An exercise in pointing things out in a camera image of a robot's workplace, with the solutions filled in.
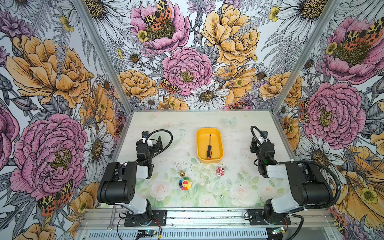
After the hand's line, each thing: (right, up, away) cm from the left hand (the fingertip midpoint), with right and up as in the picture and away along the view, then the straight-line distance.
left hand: (153, 140), depth 93 cm
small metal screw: (+40, -28, -13) cm, 51 cm away
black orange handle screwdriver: (+35, -7, +4) cm, 36 cm away
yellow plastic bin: (+32, +1, +13) cm, 34 cm away
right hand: (+64, -1, 0) cm, 64 cm away
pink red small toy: (+40, -17, -8) cm, 44 cm away
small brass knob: (+18, -18, -6) cm, 27 cm away
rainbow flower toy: (+20, -23, -10) cm, 32 cm away
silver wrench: (-14, -39, -21) cm, 46 cm away
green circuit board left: (+5, -41, -23) cm, 47 cm away
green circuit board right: (+64, -40, -22) cm, 79 cm away
